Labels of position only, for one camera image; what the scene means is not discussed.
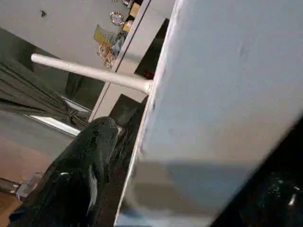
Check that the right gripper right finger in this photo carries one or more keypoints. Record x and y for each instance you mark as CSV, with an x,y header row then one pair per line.
x,y
274,189

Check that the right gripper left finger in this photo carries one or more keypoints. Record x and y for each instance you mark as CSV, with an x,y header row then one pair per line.
x,y
71,179

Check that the white plastic table top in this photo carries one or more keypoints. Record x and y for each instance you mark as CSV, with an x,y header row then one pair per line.
x,y
227,94

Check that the white plastic table leg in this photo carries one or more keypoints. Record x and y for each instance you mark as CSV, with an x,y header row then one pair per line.
x,y
90,72

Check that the grey curtain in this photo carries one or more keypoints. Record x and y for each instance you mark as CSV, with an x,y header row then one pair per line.
x,y
28,90

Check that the yellow decor on cabinet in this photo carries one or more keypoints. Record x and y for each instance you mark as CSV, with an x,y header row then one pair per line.
x,y
106,42

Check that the white cabinet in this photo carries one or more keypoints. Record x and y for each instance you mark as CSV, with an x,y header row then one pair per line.
x,y
137,42

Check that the grey object on cabinet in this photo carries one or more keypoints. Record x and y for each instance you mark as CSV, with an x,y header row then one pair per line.
x,y
117,18

